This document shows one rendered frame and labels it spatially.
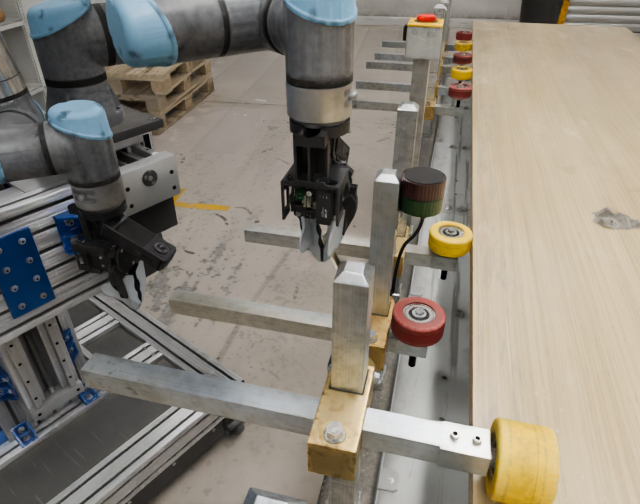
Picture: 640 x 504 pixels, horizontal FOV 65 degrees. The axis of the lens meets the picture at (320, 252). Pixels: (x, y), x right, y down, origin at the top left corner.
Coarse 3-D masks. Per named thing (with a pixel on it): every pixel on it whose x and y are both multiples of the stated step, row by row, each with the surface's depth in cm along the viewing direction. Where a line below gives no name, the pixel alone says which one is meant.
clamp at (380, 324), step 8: (392, 304) 83; (376, 320) 79; (384, 320) 79; (376, 328) 78; (384, 328) 78; (384, 336) 76; (376, 344) 75; (384, 344) 75; (376, 352) 75; (384, 352) 75; (376, 360) 76; (384, 360) 77; (376, 368) 77
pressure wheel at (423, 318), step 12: (408, 300) 78; (420, 300) 78; (396, 312) 75; (408, 312) 76; (420, 312) 75; (432, 312) 76; (444, 312) 75; (396, 324) 74; (408, 324) 73; (420, 324) 73; (432, 324) 73; (444, 324) 74; (396, 336) 75; (408, 336) 73; (420, 336) 73; (432, 336) 73
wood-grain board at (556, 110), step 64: (512, 64) 203; (576, 64) 203; (512, 128) 142; (576, 128) 142; (512, 192) 109; (576, 192) 109; (512, 256) 89; (576, 256) 89; (512, 320) 75; (576, 320) 75; (512, 384) 65; (576, 384) 65; (576, 448) 57
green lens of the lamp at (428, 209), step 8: (400, 192) 69; (400, 200) 69; (408, 200) 67; (440, 200) 67; (400, 208) 69; (408, 208) 68; (416, 208) 67; (424, 208) 67; (432, 208) 67; (440, 208) 68; (416, 216) 68; (424, 216) 68; (432, 216) 68
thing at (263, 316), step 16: (176, 304) 85; (192, 304) 84; (208, 304) 84; (224, 304) 84; (240, 304) 84; (256, 304) 84; (224, 320) 85; (240, 320) 84; (256, 320) 83; (272, 320) 82; (288, 320) 81; (304, 320) 81; (320, 320) 81; (320, 336) 81; (400, 352) 78; (416, 352) 78
